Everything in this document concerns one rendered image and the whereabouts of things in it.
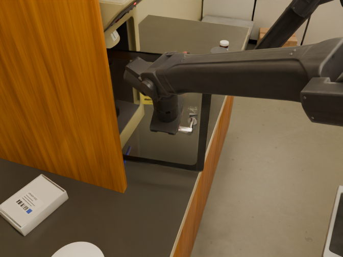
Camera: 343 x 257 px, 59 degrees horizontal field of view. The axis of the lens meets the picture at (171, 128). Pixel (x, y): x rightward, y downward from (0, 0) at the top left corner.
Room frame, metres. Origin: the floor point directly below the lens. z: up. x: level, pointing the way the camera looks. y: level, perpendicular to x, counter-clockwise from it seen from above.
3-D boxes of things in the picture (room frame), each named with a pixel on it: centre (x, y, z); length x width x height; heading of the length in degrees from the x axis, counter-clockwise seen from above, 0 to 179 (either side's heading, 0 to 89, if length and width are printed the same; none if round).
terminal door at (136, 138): (0.67, 0.05, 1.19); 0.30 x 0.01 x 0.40; 78
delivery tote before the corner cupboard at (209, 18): (3.44, -0.63, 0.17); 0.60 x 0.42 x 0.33; 69
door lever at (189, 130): (0.62, -0.02, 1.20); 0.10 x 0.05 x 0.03; 78
